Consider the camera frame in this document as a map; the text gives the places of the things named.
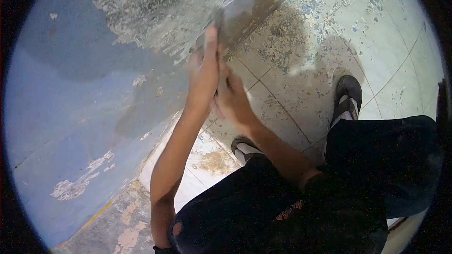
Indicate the person's right hand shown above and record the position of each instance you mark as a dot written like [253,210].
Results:
[233,102]

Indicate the person's body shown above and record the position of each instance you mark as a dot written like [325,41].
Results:
[275,215]

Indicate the person's right fingers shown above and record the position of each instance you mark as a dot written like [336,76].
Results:
[227,79]

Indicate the metal wall scraper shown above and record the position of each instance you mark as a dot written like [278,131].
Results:
[226,24]

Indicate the person's legs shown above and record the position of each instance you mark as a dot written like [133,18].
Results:
[381,155]

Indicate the person's left fingers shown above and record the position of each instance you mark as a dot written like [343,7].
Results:
[210,51]

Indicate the person's left hand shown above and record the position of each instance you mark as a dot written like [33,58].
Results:
[203,81]

